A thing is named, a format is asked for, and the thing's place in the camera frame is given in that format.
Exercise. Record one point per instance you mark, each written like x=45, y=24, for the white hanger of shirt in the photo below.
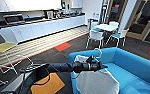
x=101, y=53

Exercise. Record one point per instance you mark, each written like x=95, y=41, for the blue upholstered chair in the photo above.
x=134, y=66

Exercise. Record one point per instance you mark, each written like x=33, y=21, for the dark microwave oven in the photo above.
x=13, y=18

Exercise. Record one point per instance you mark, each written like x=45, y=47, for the square white table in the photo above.
x=106, y=27

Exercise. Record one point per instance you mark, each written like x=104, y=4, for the white upper kitchen cabinets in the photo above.
x=24, y=5

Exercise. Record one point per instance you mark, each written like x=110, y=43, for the blue and white bin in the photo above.
x=89, y=23

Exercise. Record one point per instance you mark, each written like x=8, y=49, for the yellow seat chair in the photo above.
x=2, y=48

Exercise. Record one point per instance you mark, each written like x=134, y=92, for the framed picture on wall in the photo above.
x=66, y=4

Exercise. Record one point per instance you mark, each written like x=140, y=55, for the white kitchen counter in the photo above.
x=41, y=30

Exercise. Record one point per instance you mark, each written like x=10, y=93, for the wooden framed glass door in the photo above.
x=116, y=10
x=144, y=18

